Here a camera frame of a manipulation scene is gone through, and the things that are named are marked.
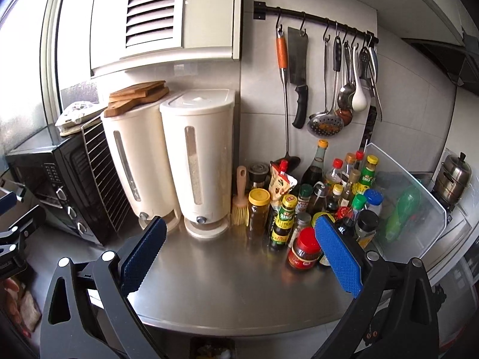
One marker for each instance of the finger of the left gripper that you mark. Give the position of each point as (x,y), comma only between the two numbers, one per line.
(7,202)

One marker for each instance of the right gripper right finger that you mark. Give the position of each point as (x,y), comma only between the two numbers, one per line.
(393,313)

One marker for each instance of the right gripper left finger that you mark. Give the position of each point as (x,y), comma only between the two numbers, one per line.
(69,328)

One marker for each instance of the black microwave oven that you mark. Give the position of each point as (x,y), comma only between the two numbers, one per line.
(56,170)

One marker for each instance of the clear plastic splash guard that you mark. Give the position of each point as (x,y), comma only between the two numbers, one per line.
(411,219)

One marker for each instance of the red lid sauce jar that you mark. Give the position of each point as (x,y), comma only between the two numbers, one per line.
(305,250)

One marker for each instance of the foil wrapped plate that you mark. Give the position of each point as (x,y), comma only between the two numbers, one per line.
(78,113)

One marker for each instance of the green plastic bottle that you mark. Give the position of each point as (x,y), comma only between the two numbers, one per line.
(406,206)

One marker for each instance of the green label sauce bottle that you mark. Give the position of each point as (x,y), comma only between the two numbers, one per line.
(283,223)

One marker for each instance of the left cream rice dispenser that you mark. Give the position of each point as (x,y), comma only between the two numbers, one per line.
(137,145)

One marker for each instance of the cream rice dispenser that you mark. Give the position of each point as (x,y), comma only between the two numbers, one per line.
(198,129)
(137,145)

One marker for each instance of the wooden cutting boards stack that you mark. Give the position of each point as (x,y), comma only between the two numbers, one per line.
(138,94)

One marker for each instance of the steel cooking pot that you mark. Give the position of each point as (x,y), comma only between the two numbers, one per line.
(452,179)

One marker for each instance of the tall soy sauce bottle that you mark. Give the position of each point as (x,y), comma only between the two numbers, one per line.
(314,173)

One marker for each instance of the red spout sauce pouch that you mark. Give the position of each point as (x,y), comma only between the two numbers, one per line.
(280,181)

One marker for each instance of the yellow lid honey jar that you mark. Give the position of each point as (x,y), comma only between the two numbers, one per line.
(258,210)

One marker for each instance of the wooden dish brush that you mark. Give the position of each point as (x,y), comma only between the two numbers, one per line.
(239,207)

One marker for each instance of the metal slotted skimmer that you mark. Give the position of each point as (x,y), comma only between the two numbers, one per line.
(325,123)

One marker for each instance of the right cream rice dispenser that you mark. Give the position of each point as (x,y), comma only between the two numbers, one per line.
(198,129)

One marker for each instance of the white ceramic spoon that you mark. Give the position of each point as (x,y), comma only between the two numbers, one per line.
(359,102)

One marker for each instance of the metal wire rack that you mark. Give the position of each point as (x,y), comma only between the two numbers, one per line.
(106,179)

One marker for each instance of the white wall cabinet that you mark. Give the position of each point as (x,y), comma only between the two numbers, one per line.
(126,34)

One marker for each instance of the black handled cleaver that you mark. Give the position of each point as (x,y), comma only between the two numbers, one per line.
(298,46)

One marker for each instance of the black utensil rail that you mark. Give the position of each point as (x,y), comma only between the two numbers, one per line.
(261,10)

